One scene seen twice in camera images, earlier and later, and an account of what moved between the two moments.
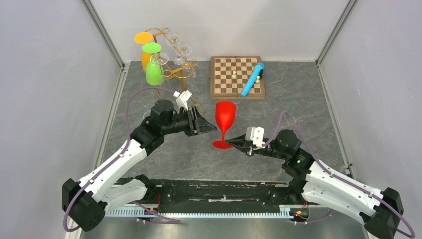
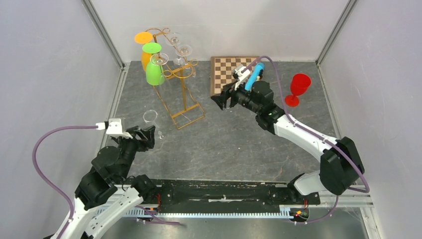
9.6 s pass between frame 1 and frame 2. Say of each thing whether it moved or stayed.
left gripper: moved
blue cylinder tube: stayed
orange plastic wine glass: stayed
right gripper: moved
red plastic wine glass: moved
